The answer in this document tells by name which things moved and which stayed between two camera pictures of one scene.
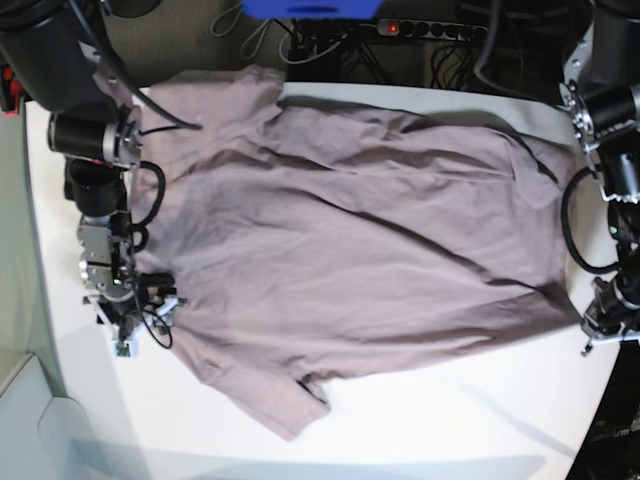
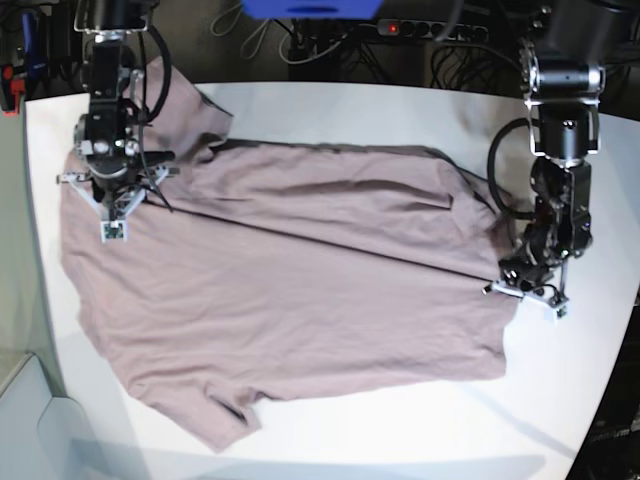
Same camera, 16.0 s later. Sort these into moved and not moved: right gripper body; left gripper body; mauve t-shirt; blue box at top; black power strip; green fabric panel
Moved: right gripper body; mauve t-shirt; left gripper body
Not moved: blue box at top; black power strip; green fabric panel
